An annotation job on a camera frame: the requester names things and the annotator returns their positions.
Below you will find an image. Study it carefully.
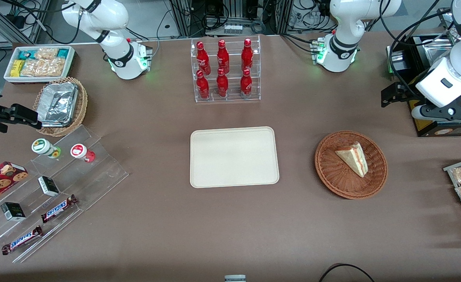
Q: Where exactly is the triangular sandwich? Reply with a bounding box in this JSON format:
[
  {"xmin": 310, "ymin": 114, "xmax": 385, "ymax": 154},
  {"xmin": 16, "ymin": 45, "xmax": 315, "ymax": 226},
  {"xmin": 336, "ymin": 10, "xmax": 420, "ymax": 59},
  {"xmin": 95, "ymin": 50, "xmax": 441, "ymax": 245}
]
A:
[{"xmin": 334, "ymin": 142, "xmax": 369, "ymax": 178}]

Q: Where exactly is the light tan wicker basket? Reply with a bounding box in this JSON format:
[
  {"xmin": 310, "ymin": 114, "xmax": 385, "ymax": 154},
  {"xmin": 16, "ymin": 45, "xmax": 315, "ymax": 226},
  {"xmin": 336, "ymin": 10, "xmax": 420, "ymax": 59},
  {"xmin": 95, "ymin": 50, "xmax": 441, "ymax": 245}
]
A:
[{"xmin": 33, "ymin": 76, "xmax": 89, "ymax": 137}]

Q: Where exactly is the brown round wicker basket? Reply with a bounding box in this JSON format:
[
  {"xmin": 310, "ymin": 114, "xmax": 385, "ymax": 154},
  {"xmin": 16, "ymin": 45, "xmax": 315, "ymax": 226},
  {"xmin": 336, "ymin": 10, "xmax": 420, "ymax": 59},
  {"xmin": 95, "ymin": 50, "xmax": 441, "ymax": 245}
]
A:
[{"xmin": 315, "ymin": 130, "xmax": 389, "ymax": 200}]

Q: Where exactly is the cream plastic tray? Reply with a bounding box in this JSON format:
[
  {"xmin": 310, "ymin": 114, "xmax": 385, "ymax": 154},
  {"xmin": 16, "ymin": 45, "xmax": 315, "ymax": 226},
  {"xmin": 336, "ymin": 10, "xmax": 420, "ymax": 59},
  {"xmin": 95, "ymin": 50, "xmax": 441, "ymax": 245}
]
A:
[{"xmin": 190, "ymin": 126, "xmax": 280, "ymax": 189}]

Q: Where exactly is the black hot dog roller machine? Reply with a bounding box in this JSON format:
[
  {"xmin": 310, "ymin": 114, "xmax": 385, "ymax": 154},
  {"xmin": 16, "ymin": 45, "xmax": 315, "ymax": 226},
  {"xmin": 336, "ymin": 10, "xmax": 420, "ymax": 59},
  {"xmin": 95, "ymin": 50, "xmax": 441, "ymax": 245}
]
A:
[{"xmin": 387, "ymin": 33, "xmax": 461, "ymax": 137}]

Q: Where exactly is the stack of foil containers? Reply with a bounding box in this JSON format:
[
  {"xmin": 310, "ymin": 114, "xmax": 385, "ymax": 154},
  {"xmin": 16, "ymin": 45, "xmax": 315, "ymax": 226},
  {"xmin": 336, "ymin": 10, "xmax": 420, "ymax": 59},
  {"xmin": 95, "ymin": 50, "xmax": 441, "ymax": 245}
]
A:
[{"xmin": 38, "ymin": 81, "xmax": 79, "ymax": 128}]

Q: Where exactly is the green lid yogurt cup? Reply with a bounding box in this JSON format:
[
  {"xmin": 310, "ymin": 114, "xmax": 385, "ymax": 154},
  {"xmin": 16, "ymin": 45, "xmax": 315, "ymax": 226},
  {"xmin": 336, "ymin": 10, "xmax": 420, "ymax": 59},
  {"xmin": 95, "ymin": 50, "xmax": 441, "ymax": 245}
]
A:
[{"xmin": 31, "ymin": 138, "xmax": 61, "ymax": 159}]

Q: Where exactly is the white rectangular snack bin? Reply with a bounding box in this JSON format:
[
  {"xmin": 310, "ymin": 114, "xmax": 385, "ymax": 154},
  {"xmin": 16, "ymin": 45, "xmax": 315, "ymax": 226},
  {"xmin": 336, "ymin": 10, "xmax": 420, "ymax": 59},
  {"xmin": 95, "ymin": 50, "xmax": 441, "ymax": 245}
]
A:
[{"xmin": 4, "ymin": 46, "xmax": 76, "ymax": 85}]

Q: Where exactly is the steel pan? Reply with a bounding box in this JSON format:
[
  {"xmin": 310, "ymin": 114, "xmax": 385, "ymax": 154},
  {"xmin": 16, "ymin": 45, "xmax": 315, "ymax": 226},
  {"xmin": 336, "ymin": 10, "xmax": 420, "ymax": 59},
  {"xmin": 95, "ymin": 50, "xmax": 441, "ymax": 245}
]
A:
[{"xmin": 422, "ymin": 38, "xmax": 456, "ymax": 61}]

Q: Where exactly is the clear bag of cookies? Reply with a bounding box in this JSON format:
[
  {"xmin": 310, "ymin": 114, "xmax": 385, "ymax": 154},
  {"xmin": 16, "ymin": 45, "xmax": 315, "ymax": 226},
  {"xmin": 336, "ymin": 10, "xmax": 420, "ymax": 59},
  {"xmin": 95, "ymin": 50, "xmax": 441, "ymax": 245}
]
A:
[
  {"xmin": 21, "ymin": 58, "xmax": 66, "ymax": 77},
  {"xmin": 34, "ymin": 47, "xmax": 58, "ymax": 60}
]

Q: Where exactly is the red lid yogurt cup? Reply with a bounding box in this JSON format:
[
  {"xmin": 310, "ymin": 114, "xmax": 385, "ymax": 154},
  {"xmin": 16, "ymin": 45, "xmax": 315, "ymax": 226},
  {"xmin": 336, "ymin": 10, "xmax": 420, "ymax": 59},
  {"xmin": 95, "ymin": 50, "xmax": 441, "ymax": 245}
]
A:
[{"xmin": 71, "ymin": 143, "xmax": 96, "ymax": 163}]

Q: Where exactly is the small black carton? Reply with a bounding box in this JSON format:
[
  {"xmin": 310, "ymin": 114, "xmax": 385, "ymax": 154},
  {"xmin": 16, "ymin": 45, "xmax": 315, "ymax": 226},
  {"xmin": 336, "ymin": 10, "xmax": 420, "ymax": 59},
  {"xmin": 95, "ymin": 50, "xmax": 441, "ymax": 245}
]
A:
[
  {"xmin": 0, "ymin": 202, "xmax": 26, "ymax": 222},
  {"xmin": 38, "ymin": 176, "xmax": 60, "ymax": 197}
]

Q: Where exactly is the clear acrylic stepped shelf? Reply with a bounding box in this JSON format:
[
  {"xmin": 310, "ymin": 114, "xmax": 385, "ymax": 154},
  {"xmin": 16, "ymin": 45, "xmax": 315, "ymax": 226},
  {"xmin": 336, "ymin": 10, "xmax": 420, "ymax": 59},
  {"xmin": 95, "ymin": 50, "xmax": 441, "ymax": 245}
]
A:
[{"xmin": 0, "ymin": 125, "xmax": 130, "ymax": 264}]

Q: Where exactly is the Snickers chocolate bar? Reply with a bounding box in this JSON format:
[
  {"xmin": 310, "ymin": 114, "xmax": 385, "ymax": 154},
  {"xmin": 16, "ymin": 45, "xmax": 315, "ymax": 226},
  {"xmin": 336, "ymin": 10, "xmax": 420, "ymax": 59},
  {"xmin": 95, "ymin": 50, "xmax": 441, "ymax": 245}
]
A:
[
  {"xmin": 41, "ymin": 195, "xmax": 78, "ymax": 224},
  {"xmin": 1, "ymin": 225, "xmax": 43, "ymax": 256}
]

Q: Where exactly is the red cola bottle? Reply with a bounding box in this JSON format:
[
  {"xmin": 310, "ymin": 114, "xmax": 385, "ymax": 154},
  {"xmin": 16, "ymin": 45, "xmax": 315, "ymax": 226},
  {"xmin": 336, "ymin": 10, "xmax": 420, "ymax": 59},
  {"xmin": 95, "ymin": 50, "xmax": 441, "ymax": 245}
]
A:
[
  {"xmin": 241, "ymin": 38, "xmax": 254, "ymax": 72},
  {"xmin": 217, "ymin": 40, "xmax": 230, "ymax": 75},
  {"xmin": 240, "ymin": 68, "xmax": 253, "ymax": 96},
  {"xmin": 196, "ymin": 70, "xmax": 210, "ymax": 99},
  {"xmin": 196, "ymin": 41, "xmax": 211, "ymax": 76},
  {"xmin": 216, "ymin": 68, "xmax": 229, "ymax": 98}
]

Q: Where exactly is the clear acrylic bottle rack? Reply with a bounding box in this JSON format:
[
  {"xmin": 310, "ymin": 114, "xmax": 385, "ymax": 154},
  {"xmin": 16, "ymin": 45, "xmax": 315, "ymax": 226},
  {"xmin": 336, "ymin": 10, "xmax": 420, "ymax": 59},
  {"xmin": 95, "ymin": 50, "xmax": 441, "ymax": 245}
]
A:
[{"xmin": 190, "ymin": 34, "xmax": 261, "ymax": 103}]

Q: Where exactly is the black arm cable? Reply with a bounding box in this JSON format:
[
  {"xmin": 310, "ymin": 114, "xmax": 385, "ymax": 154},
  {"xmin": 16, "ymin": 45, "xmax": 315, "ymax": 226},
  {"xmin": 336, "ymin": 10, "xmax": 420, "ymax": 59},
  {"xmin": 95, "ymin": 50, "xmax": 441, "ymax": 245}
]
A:
[{"xmin": 379, "ymin": 0, "xmax": 456, "ymax": 102}]

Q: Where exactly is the black floor cable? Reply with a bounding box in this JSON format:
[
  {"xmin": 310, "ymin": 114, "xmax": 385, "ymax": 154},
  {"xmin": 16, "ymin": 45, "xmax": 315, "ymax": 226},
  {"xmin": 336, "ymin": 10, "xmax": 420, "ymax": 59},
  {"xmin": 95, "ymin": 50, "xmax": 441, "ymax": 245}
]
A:
[{"xmin": 318, "ymin": 263, "xmax": 376, "ymax": 282}]

